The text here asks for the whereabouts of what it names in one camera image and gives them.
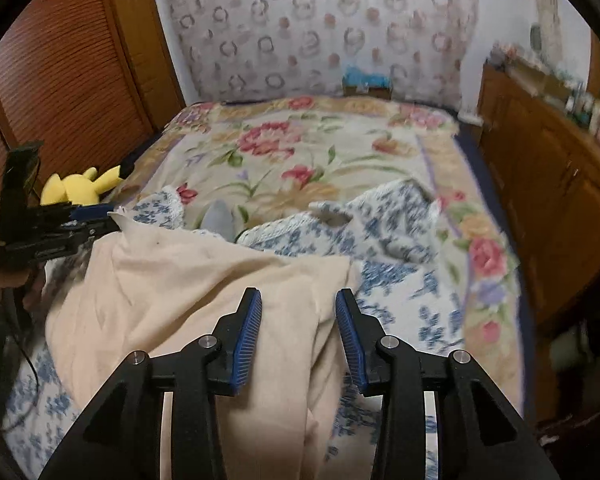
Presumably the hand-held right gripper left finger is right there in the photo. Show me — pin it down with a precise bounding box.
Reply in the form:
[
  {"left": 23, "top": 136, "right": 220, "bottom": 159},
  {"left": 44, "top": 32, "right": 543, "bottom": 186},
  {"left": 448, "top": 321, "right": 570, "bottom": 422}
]
[{"left": 37, "top": 287, "right": 265, "bottom": 480}]

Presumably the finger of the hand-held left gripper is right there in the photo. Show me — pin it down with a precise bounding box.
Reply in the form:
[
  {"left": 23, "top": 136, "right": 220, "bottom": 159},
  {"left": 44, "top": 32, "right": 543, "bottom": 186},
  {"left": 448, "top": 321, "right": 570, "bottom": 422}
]
[{"left": 62, "top": 202, "right": 123, "bottom": 241}]

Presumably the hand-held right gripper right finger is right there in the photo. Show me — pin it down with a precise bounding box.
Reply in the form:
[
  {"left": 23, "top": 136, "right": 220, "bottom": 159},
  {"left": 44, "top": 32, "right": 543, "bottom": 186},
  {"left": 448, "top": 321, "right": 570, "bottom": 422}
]
[{"left": 335, "top": 287, "right": 551, "bottom": 480}]

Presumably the peach printed t-shirt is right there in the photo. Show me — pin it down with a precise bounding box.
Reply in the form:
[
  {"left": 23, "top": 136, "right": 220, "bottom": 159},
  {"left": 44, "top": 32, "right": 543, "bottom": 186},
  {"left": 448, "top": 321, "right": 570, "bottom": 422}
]
[{"left": 45, "top": 210, "right": 363, "bottom": 480}]

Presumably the person's left hand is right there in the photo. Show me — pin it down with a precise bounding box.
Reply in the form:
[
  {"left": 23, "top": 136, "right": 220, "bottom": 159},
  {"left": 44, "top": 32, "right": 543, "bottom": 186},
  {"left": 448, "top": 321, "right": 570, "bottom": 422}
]
[{"left": 0, "top": 262, "right": 46, "bottom": 318}]

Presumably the yellow plush toy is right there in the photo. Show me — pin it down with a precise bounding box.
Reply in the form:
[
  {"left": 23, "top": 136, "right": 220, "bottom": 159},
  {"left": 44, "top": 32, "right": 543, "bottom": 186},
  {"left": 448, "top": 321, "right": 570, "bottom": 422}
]
[{"left": 40, "top": 166, "right": 131, "bottom": 207}]

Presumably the blue floral bedspread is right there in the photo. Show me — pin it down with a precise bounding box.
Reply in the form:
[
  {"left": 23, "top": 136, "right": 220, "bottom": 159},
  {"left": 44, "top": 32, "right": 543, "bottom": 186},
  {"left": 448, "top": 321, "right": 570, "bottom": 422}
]
[{"left": 0, "top": 180, "right": 481, "bottom": 480}]

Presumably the grey cloth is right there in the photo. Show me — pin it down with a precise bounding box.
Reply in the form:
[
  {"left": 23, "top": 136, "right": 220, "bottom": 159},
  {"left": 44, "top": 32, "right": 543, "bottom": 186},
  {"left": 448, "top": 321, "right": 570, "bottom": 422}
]
[{"left": 200, "top": 199, "right": 237, "bottom": 241}]

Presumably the wooden louvred wardrobe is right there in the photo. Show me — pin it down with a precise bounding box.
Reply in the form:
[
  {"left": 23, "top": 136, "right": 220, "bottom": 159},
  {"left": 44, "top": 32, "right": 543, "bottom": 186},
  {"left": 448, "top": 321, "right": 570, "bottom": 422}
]
[{"left": 0, "top": 0, "right": 186, "bottom": 241}]

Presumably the pink flower blanket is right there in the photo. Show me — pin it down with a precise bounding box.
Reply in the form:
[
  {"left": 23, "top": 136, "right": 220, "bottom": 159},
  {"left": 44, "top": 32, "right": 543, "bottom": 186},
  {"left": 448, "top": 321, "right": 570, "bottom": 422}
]
[{"left": 115, "top": 96, "right": 526, "bottom": 411}]

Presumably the dark blue bed mattress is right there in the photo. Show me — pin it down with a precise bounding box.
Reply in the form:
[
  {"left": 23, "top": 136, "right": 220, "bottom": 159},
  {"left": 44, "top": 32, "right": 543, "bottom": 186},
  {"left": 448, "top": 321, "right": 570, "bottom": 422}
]
[{"left": 450, "top": 115, "right": 538, "bottom": 421}]

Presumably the wooden cabinet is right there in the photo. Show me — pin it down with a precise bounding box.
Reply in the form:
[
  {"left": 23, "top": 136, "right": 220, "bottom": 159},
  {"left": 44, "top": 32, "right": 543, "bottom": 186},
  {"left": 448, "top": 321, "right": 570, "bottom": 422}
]
[{"left": 477, "top": 60, "right": 600, "bottom": 331}]

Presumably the circle print curtain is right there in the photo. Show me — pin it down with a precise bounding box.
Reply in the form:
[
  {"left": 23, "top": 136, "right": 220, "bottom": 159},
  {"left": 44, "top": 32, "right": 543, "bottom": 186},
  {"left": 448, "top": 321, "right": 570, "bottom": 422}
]
[{"left": 162, "top": 0, "right": 481, "bottom": 106}]

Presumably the beige corner curtain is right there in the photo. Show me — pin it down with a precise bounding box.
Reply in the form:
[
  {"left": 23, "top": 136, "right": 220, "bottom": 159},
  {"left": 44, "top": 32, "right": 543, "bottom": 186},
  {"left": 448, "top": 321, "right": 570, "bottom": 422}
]
[{"left": 530, "top": 0, "right": 563, "bottom": 61}]

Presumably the black cable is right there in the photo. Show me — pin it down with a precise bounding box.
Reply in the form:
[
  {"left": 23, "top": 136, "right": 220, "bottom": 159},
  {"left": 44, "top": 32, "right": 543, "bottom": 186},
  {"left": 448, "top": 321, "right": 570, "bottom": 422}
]
[{"left": 0, "top": 270, "right": 43, "bottom": 411}]

